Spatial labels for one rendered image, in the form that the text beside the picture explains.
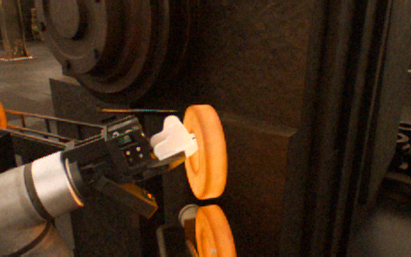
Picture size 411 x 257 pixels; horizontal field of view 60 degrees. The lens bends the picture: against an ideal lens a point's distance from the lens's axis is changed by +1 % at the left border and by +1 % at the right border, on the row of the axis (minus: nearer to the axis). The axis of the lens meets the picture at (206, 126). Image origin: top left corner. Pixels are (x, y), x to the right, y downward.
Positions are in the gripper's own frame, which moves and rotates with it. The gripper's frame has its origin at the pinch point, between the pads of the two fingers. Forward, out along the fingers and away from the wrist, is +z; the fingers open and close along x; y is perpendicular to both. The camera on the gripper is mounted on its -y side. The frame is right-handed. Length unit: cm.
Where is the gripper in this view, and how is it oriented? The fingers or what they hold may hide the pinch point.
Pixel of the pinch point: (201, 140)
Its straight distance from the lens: 57.8
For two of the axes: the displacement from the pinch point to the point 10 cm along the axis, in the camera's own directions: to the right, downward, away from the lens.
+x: -2.9, -3.2, 9.0
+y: -2.7, -8.8, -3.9
